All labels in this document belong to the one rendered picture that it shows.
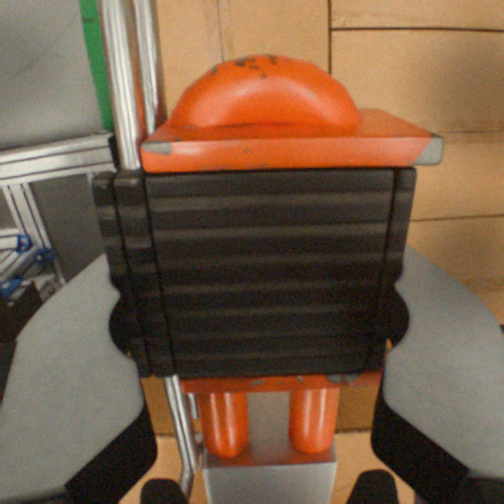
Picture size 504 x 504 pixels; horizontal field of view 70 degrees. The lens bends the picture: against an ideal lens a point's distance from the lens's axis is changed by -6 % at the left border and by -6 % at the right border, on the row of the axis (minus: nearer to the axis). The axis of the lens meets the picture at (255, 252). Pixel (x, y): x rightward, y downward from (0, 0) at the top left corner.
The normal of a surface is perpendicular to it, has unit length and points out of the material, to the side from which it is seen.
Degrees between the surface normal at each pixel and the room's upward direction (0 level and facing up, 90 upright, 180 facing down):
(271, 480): 1
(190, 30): 0
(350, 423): 90
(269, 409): 90
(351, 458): 1
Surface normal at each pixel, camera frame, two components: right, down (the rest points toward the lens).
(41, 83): 0.04, 0.47
